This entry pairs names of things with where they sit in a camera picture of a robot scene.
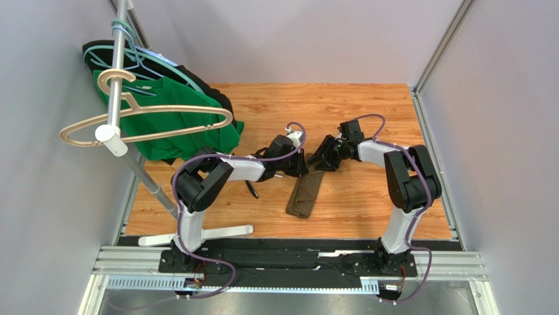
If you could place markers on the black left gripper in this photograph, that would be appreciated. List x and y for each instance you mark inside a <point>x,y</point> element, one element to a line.
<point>300,167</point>

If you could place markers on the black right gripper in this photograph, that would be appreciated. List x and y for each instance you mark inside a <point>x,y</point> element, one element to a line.
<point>333,149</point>

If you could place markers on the brown cloth napkin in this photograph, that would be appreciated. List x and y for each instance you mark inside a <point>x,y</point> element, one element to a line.
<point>305,192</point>

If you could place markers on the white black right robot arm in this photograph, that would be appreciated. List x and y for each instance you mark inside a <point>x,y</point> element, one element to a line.
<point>413,185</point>

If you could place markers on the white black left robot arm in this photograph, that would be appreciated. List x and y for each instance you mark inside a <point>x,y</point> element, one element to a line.
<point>199,181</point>

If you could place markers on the white rack base foot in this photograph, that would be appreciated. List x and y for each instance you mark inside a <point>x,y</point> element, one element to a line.
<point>210,234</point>

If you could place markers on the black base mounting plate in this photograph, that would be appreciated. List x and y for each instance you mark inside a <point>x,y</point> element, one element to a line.
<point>211,261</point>

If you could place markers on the green t-shirt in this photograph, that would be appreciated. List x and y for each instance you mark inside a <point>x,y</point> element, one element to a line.
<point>166,91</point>

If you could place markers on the teal plastic hanger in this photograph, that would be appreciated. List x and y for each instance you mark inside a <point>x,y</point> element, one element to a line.
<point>166,63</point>

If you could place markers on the silver clothes rack pole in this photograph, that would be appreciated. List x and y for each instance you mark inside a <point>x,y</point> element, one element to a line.
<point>114,143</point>

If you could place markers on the black garment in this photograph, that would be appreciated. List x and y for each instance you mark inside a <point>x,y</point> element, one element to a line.
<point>146,64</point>

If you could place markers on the aluminium frame rail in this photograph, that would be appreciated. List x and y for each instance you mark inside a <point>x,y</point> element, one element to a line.
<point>449,280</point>

